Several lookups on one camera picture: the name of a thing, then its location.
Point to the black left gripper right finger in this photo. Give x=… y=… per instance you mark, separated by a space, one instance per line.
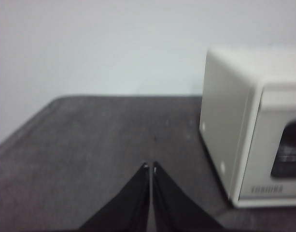
x=176 y=207

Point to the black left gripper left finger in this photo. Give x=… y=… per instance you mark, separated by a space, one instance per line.
x=123 y=207

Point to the cream Toshiba toaster oven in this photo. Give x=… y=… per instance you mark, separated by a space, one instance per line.
x=225 y=120

